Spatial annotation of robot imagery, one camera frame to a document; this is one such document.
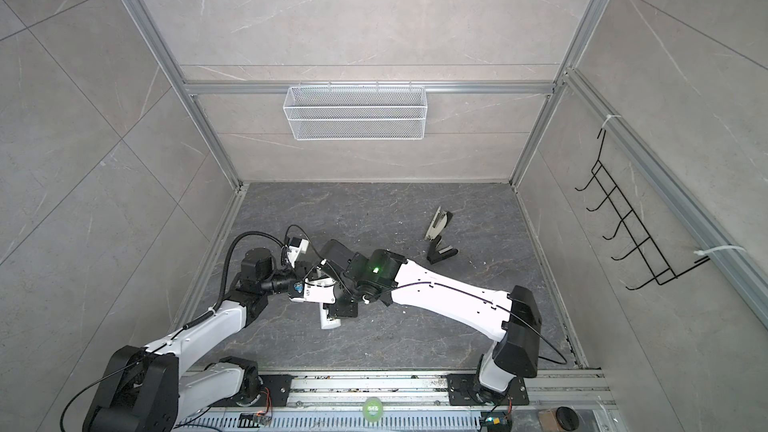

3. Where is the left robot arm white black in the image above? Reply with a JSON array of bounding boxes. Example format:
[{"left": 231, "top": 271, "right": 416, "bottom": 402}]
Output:
[{"left": 82, "top": 240, "right": 309, "bottom": 431}]

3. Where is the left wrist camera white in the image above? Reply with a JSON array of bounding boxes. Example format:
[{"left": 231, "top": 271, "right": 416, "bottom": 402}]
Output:
[{"left": 283, "top": 237, "right": 310, "bottom": 268}]

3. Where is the green circuit board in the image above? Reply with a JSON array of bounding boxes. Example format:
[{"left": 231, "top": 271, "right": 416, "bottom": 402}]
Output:
[{"left": 478, "top": 412, "right": 513, "bottom": 432}]

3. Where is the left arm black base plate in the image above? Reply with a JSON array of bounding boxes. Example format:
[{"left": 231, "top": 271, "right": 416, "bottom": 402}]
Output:
[{"left": 235, "top": 374, "right": 293, "bottom": 409}]

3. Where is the white wire mesh basket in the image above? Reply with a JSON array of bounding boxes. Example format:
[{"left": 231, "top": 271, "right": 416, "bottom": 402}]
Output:
[{"left": 283, "top": 85, "right": 428, "bottom": 141}]

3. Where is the aluminium mounting rail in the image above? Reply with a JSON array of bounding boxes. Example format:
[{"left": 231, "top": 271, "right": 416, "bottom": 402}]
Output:
[{"left": 116, "top": 368, "right": 619, "bottom": 414}]

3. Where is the black stapler base piece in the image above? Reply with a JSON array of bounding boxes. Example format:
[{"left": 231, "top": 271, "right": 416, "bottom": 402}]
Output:
[{"left": 427, "top": 235, "right": 459, "bottom": 265}]

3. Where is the green round sticker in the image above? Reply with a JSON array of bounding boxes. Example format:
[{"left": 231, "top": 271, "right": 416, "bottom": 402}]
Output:
[{"left": 362, "top": 397, "right": 384, "bottom": 423}]

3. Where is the white remote control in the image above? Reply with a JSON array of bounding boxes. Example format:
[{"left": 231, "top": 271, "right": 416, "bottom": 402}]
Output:
[{"left": 319, "top": 304, "right": 341, "bottom": 330}]

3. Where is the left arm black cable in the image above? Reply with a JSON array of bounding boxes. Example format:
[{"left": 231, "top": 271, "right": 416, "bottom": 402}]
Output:
[{"left": 217, "top": 230, "right": 286, "bottom": 310}]

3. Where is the black wire hook rack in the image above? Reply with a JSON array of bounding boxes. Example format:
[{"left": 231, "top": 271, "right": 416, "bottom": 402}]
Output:
[{"left": 574, "top": 129, "right": 711, "bottom": 291}]

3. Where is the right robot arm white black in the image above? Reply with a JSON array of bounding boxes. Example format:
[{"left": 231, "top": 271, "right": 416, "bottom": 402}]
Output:
[{"left": 321, "top": 240, "right": 542, "bottom": 394}]

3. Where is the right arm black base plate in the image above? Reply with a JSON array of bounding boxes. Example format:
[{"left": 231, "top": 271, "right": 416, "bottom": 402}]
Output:
[{"left": 446, "top": 373, "right": 530, "bottom": 406}]

